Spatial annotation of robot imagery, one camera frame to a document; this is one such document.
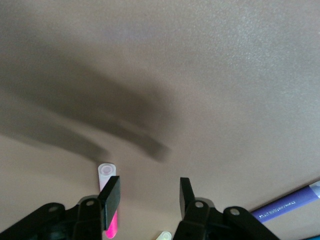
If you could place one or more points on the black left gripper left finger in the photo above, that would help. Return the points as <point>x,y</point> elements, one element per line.
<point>110,200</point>

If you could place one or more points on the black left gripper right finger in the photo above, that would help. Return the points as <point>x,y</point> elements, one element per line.
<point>190,205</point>

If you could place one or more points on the pink marker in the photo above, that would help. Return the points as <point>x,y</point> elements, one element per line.
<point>103,177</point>

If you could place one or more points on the yellow marker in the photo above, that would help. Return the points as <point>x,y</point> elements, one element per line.
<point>165,235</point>

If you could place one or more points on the purple marker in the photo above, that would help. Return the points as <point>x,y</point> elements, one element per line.
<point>287,203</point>

